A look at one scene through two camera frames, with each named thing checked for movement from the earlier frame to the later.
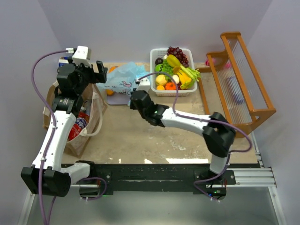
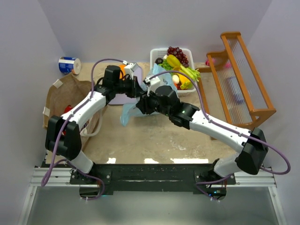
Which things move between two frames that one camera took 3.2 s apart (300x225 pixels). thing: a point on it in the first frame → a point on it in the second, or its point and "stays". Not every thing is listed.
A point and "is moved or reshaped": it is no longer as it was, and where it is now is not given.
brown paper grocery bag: [98, 104] stays
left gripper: [94, 74] → [136, 86]
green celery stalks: [194, 73] stays
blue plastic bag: [122, 78] is moved or reshaped
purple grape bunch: [177, 52] stays
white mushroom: [176, 78] stays
